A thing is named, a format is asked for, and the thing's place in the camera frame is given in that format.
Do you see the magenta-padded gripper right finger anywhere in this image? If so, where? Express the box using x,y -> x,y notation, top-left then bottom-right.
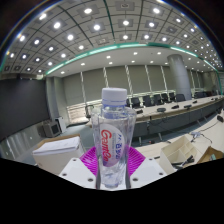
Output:
127,146 -> 168,190

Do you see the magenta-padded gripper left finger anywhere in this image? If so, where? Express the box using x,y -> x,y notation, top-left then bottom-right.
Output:
58,146 -> 100,191

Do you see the clear plastic water bottle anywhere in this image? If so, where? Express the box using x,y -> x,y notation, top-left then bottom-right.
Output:
90,86 -> 138,191

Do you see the white copy paper box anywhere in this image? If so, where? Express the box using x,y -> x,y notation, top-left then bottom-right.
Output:
31,134 -> 86,176

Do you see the black marker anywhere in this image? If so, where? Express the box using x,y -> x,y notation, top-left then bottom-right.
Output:
171,154 -> 196,168

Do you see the grey old monitor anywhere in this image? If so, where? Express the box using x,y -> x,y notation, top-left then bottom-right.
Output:
41,119 -> 63,139

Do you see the long curved conference desk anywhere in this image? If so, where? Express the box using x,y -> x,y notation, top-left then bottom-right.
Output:
84,94 -> 224,143

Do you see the group of black office chairs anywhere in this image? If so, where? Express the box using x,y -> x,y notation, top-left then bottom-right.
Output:
125,92 -> 188,110

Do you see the group of ceiling lights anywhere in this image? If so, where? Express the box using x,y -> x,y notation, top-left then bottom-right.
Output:
1,0 -> 224,76

